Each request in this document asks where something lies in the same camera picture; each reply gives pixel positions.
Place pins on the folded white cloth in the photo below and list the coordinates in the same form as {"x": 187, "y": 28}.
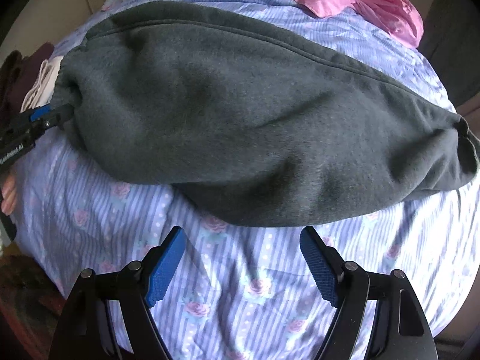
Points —
{"x": 41, "y": 82}

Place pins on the grey pants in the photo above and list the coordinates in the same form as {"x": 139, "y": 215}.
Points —
{"x": 225, "y": 120}

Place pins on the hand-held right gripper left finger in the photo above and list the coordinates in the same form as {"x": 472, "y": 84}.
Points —
{"x": 167, "y": 266}

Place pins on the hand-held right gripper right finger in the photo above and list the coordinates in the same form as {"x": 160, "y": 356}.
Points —
{"x": 318, "y": 266}

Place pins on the folded maroon cloth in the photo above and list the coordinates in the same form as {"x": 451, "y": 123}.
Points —
{"x": 20, "y": 78}

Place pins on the bed with lavender sheet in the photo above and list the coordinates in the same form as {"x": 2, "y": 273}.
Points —
{"x": 243, "y": 258}

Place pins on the person's left hand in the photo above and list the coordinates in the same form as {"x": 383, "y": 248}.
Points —
{"x": 8, "y": 195}

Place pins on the bright pink cloth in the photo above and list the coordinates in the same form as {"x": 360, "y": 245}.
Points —
{"x": 393, "y": 18}

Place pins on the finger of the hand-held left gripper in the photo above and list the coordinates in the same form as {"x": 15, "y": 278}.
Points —
{"x": 39, "y": 114}
{"x": 45, "y": 125}

